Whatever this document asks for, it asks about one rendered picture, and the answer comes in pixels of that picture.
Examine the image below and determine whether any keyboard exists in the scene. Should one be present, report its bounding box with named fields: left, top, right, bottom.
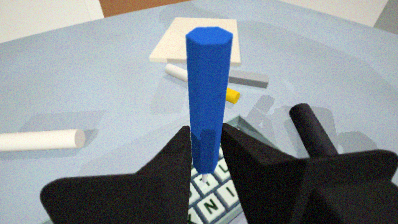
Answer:
left=187, top=114, right=286, bottom=224

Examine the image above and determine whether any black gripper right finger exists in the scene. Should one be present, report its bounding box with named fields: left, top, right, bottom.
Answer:
left=220, top=123, right=398, bottom=224

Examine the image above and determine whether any grey rectangular bar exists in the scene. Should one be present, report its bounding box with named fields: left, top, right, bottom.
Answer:
left=228, top=69, right=268, bottom=88

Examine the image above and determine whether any blue tapered rod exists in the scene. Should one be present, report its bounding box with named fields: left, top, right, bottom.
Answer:
left=185, top=26, right=233, bottom=179

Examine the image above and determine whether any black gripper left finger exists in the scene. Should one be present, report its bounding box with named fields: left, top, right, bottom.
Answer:
left=40, top=126, right=192, bottom=224

